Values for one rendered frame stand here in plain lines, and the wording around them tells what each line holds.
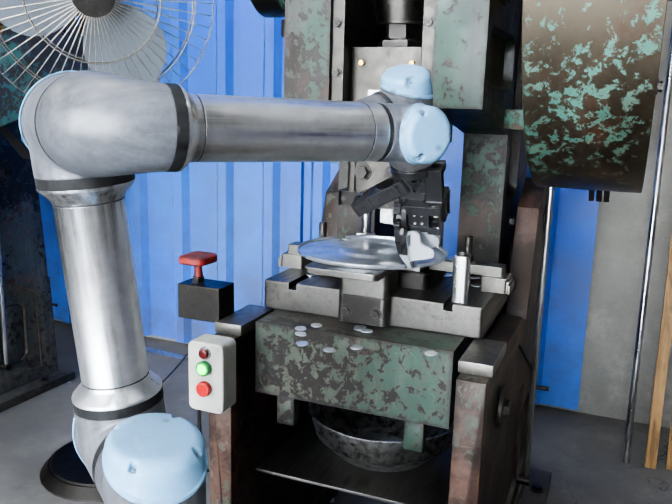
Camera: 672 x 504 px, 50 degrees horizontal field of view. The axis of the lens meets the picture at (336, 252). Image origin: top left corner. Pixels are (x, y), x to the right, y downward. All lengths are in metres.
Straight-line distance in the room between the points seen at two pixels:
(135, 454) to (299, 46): 0.86
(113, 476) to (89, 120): 0.39
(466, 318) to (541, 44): 0.53
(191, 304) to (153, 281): 1.81
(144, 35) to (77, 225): 1.08
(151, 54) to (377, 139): 1.12
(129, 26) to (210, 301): 0.79
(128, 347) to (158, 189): 2.25
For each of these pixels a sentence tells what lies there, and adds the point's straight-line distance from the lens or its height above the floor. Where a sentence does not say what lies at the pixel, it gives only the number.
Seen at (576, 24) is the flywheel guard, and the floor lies 1.18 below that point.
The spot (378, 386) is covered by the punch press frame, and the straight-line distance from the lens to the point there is 1.36.
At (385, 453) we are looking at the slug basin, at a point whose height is 0.38.
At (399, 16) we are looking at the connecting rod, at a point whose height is 1.23.
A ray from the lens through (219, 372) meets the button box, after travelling 1.36.
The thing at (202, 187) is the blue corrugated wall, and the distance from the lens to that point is 3.05.
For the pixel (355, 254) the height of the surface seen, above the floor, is 0.79.
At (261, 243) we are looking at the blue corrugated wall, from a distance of 2.95.
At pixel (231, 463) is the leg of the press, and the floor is 0.37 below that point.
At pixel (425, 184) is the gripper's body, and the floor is 0.94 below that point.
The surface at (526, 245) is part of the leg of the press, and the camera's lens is 1.71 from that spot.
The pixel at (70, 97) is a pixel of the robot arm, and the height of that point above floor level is 1.06.
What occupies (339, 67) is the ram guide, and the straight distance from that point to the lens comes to 1.42.
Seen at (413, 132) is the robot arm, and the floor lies 1.03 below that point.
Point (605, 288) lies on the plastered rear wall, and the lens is 2.66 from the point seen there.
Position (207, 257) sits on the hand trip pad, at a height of 0.76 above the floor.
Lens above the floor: 1.07
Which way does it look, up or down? 12 degrees down
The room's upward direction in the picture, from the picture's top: 2 degrees clockwise
